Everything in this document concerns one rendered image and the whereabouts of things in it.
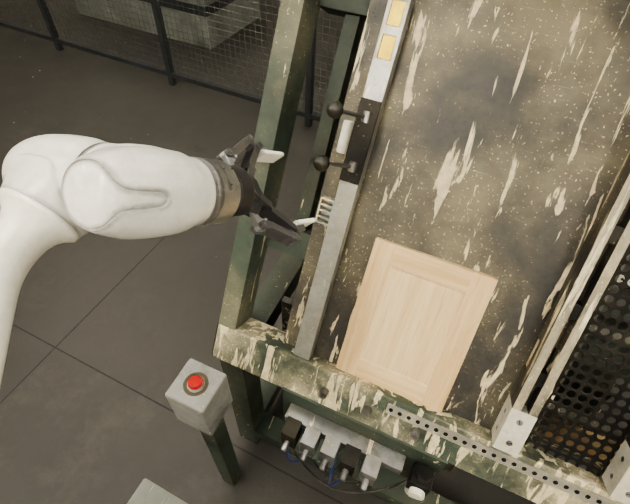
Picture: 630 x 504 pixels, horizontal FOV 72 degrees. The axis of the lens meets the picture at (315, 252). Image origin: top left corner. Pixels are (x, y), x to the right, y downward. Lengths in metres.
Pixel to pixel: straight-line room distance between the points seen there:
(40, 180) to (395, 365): 0.96
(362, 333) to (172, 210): 0.83
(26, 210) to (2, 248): 0.05
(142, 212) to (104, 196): 0.04
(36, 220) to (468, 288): 0.91
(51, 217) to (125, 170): 0.15
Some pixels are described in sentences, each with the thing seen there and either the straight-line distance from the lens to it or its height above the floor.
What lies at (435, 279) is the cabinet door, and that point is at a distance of 1.14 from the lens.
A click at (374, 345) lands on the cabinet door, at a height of 0.99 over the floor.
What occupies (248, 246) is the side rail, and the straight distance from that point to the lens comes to 1.23.
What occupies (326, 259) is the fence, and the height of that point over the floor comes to 1.17.
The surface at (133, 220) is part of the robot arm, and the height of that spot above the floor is 1.74.
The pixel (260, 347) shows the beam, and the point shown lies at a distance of 1.33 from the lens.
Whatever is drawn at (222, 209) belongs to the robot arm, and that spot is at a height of 1.66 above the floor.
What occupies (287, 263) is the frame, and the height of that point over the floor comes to 0.79.
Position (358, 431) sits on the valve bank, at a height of 0.75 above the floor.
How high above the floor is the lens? 2.06
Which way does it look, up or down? 49 degrees down
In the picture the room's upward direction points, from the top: 3 degrees clockwise
